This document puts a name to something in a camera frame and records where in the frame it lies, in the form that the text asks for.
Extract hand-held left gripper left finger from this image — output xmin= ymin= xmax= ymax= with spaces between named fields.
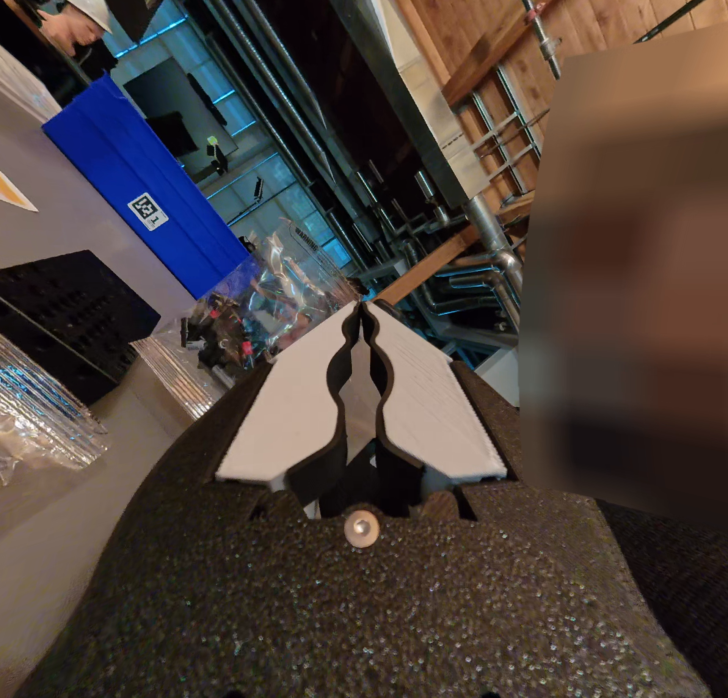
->
xmin=215 ymin=301 xmax=364 ymax=507

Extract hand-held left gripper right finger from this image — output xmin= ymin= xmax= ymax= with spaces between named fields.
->
xmin=363 ymin=301 xmax=509 ymax=508

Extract clear bag of dark parts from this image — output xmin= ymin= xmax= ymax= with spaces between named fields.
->
xmin=181 ymin=229 xmax=381 ymax=519

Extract black perforated block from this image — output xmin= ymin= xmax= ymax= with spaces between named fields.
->
xmin=0 ymin=250 xmax=162 ymax=406

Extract clear bag blue yellow parts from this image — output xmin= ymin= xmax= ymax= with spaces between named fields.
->
xmin=0 ymin=334 xmax=109 ymax=485

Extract blue plastic bin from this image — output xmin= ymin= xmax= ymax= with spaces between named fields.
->
xmin=42 ymin=72 xmax=262 ymax=301

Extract black monitor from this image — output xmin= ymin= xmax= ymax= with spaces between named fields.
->
xmin=147 ymin=112 xmax=195 ymax=160

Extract yellow grey sticker sheet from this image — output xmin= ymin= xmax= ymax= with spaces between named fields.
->
xmin=0 ymin=169 xmax=39 ymax=214

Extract white printed sheet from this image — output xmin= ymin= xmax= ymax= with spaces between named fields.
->
xmin=0 ymin=44 xmax=62 ymax=124

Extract wooden post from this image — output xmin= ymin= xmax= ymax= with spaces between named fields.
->
xmin=375 ymin=192 xmax=535 ymax=306

